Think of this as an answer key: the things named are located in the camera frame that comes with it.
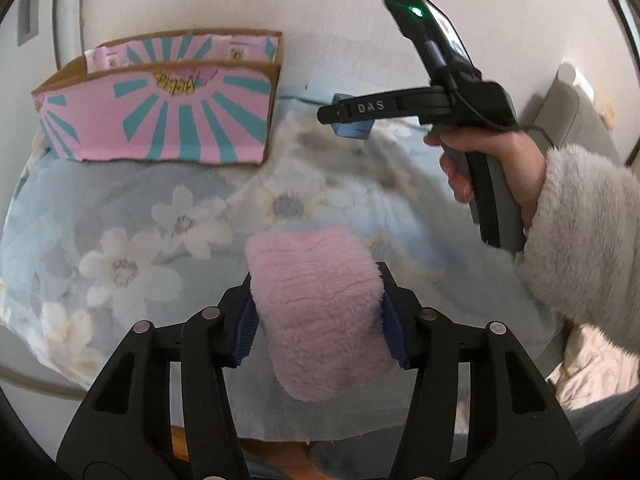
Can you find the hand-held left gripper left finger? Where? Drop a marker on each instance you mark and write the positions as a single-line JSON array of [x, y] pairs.
[[245, 330]]

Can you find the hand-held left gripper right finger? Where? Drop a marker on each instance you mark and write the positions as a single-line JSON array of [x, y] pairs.
[[395, 330]]

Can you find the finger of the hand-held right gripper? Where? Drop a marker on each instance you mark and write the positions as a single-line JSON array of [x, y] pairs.
[[370, 107]]

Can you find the pink fluffy cloth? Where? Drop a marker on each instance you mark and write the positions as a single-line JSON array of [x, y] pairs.
[[315, 310]]

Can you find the cardboard box with pink lining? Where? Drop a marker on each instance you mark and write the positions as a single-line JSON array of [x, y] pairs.
[[165, 115]]

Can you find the person's right forearm fluffy sleeve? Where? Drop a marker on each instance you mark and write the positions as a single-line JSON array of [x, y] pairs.
[[585, 240]]

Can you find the person's right hand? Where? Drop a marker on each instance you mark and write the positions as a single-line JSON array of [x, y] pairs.
[[520, 160]]

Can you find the floral grey blue cloth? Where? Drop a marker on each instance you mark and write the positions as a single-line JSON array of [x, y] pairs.
[[150, 240]]

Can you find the dark framed picture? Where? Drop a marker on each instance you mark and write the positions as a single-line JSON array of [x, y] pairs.
[[625, 15]]

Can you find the pale pink quilted blanket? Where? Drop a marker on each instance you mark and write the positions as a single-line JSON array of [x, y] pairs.
[[595, 370]]

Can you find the grey clothing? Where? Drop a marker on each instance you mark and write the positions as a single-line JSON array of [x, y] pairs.
[[600, 425]]

